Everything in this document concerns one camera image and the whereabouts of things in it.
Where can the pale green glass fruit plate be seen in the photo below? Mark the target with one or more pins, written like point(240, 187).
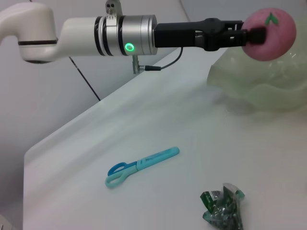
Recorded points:
point(263, 86)

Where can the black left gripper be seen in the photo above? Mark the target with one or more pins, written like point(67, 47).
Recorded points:
point(182, 34)

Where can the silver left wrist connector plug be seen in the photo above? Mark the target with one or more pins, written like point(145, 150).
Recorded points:
point(136, 63)

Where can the green plastic wrapper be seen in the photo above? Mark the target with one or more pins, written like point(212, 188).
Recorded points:
point(223, 208)

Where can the pink peach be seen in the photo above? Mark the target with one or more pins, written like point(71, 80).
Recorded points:
point(278, 40)

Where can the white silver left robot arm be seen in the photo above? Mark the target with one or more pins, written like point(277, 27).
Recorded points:
point(79, 36)

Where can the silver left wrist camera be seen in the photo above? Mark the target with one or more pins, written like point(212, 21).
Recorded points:
point(112, 8)

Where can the blue scissors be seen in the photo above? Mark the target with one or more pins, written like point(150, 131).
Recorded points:
point(148, 159)

